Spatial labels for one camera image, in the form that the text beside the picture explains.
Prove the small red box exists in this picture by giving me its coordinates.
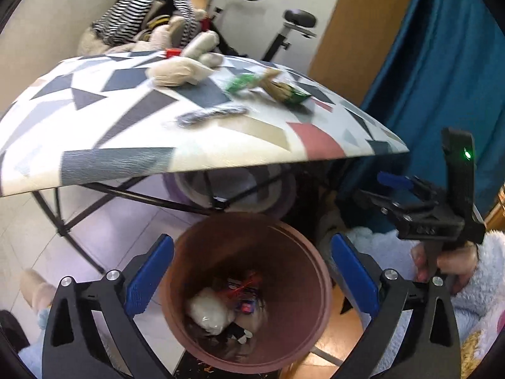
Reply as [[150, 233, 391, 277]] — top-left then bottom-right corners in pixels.
[[165, 48, 182, 59]]

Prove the black sock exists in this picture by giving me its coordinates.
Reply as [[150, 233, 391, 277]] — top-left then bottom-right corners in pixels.
[[189, 315, 261, 348]]

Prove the geometric patterned table cover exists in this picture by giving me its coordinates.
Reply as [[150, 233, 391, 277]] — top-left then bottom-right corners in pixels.
[[1, 51, 407, 196]]

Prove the striped black white shirt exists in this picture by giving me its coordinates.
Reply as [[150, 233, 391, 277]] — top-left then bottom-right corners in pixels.
[[91, 0, 200, 46]]

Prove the white tissue bag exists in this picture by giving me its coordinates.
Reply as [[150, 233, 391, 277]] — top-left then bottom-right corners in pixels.
[[186, 287, 235, 336]]

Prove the person right hand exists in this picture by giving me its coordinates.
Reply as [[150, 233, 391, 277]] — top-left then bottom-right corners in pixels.
[[411, 241, 478, 295]]

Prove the blue curtain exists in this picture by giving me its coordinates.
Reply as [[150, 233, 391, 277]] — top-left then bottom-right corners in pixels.
[[338, 0, 504, 213]]

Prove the black folding table frame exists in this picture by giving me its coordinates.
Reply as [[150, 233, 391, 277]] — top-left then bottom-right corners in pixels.
[[30, 167, 309, 275]]

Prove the purple round basin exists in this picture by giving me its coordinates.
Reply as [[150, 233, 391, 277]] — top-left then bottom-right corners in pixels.
[[162, 164, 296, 219]]

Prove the beige armchair with clothes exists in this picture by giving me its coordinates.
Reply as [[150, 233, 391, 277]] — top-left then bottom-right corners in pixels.
[[76, 0, 222, 57]]

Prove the red soda can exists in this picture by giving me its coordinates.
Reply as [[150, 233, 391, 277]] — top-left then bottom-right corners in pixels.
[[213, 271, 263, 299]]

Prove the silver foil wrapper strip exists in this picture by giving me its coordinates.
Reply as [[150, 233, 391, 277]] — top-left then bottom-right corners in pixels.
[[176, 105, 249, 128]]

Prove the green transparent snack bag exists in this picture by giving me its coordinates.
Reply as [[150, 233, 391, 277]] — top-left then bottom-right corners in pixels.
[[224, 73, 262, 94]]

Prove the brown plastic trash bin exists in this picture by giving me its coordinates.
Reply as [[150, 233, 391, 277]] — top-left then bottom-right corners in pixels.
[[159, 212, 332, 374]]

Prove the beige slipper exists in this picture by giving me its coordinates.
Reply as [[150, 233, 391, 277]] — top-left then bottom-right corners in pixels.
[[20, 269, 56, 314]]

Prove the black exercise bike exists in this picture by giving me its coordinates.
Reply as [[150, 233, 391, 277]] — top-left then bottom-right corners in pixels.
[[205, 0, 318, 61]]

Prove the green gold snack wrapper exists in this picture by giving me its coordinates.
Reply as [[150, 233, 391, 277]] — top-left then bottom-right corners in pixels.
[[258, 68, 311, 106]]

